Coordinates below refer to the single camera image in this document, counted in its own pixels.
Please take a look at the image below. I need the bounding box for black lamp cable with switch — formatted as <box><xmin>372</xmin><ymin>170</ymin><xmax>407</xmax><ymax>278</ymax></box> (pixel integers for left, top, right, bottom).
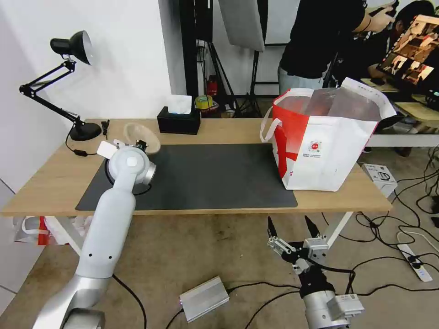
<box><xmin>65</xmin><ymin>136</ymin><xmax>101</xmax><ymax>158</ymax></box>

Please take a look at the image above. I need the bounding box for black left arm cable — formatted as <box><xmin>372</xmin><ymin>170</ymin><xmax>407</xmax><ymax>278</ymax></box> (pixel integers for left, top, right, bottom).
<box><xmin>111</xmin><ymin>273</ymin><xmax>149</xmax><ymax>329</ymax></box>

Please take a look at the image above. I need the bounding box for silver metal box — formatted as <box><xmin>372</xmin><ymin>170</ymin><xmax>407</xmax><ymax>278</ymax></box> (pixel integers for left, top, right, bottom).
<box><xmin>179</xmin><ymin>276</ymin><xmax>230</xmax><ymax>324</ymax></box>

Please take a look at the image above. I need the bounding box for yellow green tape roll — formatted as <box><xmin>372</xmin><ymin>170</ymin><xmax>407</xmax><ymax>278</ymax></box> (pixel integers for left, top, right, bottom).
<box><xmin>194</xmin><ymin>95</ymin><xmax>214</xmax><ymax>111</ymax></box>

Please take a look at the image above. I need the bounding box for wooden side table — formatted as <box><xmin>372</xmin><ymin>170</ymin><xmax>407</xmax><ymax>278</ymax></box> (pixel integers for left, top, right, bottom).
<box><xmin>360</xmin><ymin>77</ymin><xmax>439</xmax><ymax>149</ymax></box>

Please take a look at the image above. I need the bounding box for grey photo reflector panel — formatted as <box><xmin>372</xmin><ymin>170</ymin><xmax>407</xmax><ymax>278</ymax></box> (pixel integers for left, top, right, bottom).
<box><xmin>218</xmin><ymin>0</ymin><xmax>266</xmax><ymax>53</ymax></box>

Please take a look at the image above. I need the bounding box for black desk mat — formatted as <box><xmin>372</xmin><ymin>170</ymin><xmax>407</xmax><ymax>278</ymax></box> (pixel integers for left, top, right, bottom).
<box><xmin>75</xmin><ymin>143</ymin><xmax>299</xmax><ymax>211</ymax></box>

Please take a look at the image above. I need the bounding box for black tissue box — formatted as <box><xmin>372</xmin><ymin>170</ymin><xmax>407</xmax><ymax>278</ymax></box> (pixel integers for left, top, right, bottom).
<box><xmin>156</xmin><ymin>106</ymin><xmax>202</xmax><ymax>134</ymax></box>

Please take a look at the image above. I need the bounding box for white power strip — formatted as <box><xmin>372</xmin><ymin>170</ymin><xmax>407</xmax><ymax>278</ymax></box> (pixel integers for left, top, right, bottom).
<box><xmin>397</xmin><ymin>231</ymin><xmax>434</xmax><ymax>283</ymax></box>

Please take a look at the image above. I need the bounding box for white table leg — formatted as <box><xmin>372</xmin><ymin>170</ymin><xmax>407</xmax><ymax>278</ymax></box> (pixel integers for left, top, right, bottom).
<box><xmin>50</xmin><ymin>216</ymin><xmax>85</xmax><ymax>258</ymax></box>
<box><xmin>324</xmin><ymin>211</ymin><xmax>353</xmax><ymax>248</ymax></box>

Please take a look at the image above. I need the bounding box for white tissue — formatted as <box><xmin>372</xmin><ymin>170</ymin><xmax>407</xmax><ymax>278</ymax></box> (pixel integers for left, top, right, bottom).
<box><xmin>168</xmin><ymin>95</ymin><xmax>193</xmax><ymax>115</ymax></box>

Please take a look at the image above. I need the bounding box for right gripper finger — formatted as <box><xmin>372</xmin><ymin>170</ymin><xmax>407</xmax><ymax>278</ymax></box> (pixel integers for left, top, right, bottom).
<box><xmin>304</xmin><ymin>215</ymin><xmax>327</xmax><ymax>241</ymax></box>
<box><xmin>267</xmin><ymin>216</ymin><xmax>293</xmax><ymax>255</ymax></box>

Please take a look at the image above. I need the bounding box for black desk lamp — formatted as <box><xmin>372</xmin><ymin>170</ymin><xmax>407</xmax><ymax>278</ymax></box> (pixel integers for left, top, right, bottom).
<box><xmin>19</xmin><ymin>30</ymin><xmax>103</xmax><ymax>142</ymax></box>

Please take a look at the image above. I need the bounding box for white cardboard box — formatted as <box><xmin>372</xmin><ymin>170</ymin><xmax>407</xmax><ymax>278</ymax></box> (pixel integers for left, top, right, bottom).
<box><xmin>362</xmin><ymin>163</ymin><xmax>398</xmax><ymax>200</ymax></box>

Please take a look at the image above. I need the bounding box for standing person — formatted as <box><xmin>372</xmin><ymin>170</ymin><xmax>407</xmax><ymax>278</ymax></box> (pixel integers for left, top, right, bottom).
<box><xmin>278</xmin><ymin>0</ymin><xmax>399</xmax><ymax>99</ymax></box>

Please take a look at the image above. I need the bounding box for black computer monitor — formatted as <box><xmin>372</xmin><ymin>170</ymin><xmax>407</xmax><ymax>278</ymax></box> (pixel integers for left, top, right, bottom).
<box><xmin>375</xmin><ymin>13</ymin><xmax>439</xmax><ymax>112</ymax></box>

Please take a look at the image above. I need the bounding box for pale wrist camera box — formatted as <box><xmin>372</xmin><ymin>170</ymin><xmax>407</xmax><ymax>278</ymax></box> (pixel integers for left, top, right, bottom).
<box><xmin>304</xmin><ymin>238</ymin><xmax>327</xmax><ymax>264</ymax></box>

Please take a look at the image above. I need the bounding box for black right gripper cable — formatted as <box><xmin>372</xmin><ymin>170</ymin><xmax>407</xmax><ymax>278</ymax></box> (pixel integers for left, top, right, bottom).
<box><xmin>317</xmin><ymin>262</ymin><xmax>356</xmax><ymax>296</ymax></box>

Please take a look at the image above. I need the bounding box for red and white takeout bag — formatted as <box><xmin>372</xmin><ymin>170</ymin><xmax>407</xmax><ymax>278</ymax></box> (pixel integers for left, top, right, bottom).
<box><xmin>259</xmin><ymin>77</ymin><xmax>397</xmax><ymax>192</ymax></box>

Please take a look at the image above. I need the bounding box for black tripod stand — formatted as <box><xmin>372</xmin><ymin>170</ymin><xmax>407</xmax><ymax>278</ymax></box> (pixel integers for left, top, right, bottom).
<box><xmin>195</xmin><ymin>37</ymin><xmax>267</xmax><ymax>119</ymax></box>

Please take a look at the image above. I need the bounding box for black floor cable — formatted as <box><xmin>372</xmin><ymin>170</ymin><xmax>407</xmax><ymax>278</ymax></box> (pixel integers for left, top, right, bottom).
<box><xmin>355</xmin><ymin>143</ymin><xmax>439</xmax><ymax>295</ymax></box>
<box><xmin>225</xmin><ymin>281</ymin><xmax>302</xmax><ymax>296</ymax></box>

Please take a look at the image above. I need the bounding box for white and red plastic bag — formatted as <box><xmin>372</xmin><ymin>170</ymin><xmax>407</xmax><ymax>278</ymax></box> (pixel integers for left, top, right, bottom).
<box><xmin>13</xmin><ymin>216</ymin><xmax>91</xmax><ymax>246</ymax></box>

